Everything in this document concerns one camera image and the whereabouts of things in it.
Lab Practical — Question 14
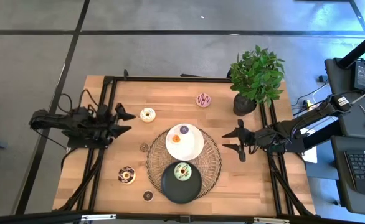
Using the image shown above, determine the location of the pink iced donut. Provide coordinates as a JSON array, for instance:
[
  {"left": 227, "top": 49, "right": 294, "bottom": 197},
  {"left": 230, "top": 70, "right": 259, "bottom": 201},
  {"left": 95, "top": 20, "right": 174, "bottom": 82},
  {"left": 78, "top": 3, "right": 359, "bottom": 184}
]
[{"left": 196, "top": 92, "right": 212, "bottom": 108}]

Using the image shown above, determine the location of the green leafy plant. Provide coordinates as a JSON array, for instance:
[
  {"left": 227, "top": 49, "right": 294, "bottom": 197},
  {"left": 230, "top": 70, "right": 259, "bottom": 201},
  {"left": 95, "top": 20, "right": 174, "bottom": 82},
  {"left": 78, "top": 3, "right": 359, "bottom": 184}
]
[{"left": 230, "top": 45, "right": 285, "bottom": 107}]

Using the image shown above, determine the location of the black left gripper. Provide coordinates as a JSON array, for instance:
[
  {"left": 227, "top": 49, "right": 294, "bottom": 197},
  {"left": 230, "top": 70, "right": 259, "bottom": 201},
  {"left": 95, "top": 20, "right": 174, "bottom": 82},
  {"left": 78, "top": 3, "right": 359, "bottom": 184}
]
[{"left": 97, "top": 103, "right": 136, "bottom": 139}]

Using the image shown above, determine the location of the white plate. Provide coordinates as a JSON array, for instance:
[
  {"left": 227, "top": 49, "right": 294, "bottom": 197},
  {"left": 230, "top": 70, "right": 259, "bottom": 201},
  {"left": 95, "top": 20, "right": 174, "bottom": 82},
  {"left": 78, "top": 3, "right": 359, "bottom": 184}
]
[{"left": 165, "top": 123, "right": 205, "bottom": 162}]

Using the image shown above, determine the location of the chocolate iced donut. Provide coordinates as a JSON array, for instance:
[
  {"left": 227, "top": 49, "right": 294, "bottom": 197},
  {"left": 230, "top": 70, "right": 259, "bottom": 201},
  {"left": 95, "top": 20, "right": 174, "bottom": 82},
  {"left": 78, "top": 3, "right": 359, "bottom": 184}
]
[{"left": 118, "top": 166, "right": 136, "bottom": 185}]

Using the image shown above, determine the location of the round woven placemat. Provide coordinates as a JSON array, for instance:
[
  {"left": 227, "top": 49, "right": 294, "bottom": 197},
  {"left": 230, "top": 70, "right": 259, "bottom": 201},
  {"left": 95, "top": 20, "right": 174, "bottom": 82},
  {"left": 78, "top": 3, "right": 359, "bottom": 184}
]
[{"left": 146, "top": 126, "right": 223, "bottom": 200}]

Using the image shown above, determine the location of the black pole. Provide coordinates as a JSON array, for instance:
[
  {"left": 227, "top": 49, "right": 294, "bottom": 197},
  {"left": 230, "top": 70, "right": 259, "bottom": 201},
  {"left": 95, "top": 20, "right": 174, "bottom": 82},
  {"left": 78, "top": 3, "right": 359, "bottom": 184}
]
[{"left": 338, "top": 26, "right": 365, "bottom": 70}]

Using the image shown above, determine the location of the black desk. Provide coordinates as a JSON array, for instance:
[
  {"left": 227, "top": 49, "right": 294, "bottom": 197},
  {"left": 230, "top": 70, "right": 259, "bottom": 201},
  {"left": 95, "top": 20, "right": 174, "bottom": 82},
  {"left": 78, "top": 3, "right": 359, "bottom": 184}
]
[{"left": 324, "top": 57, "right": 365, "bottom": 216}]

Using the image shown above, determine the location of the black plant pot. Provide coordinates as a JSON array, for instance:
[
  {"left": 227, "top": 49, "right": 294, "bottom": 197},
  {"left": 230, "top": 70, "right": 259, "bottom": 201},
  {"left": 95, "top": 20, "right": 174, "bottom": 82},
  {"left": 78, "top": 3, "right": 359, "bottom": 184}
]
[{"left": 233, "top": 93, "right": 258, "bottom": 117}]

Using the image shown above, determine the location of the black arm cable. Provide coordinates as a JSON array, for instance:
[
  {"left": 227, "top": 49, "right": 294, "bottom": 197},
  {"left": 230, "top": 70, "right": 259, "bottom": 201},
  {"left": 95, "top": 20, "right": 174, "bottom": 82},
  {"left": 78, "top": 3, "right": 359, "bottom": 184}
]
[{"left": 57, "top": 88, "right": 100, "bottom": 114}]

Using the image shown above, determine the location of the white iced sprinkled donut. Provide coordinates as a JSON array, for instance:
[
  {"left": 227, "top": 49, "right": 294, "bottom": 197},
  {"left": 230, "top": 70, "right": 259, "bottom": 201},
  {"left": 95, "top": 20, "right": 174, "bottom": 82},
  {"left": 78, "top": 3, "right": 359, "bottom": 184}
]
[{"left": 139, "top": 107, "right": 156, "bottom": 123}]

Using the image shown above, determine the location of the black aluminium table frame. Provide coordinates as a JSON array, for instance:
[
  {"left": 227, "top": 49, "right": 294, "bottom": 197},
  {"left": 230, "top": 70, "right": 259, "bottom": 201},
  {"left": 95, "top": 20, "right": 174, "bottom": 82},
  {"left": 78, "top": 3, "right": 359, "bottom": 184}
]
[{"left": 53, "top": 70, "right": 316, "bottom": 218}]

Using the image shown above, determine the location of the dark grey plate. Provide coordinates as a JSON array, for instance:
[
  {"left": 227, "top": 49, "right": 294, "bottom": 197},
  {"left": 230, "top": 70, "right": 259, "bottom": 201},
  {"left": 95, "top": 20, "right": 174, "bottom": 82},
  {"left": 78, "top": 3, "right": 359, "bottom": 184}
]
[{"left": 160, "top": 161, "right": 203, "bottom": 205}]

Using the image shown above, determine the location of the green iced donut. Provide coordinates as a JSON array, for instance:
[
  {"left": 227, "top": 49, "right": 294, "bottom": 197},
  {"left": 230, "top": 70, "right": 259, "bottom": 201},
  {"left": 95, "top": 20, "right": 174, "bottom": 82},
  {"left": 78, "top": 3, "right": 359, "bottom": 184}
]
[{"left": 173, "top": 162, "right": 192, "bottom": 182}]

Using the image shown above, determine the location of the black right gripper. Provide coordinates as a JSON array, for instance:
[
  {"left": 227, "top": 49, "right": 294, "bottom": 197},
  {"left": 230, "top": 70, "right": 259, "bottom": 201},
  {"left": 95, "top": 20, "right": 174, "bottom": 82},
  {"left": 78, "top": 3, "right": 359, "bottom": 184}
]
[{"left": 222, "top": 119, "right": 258, "bottom": 162}]

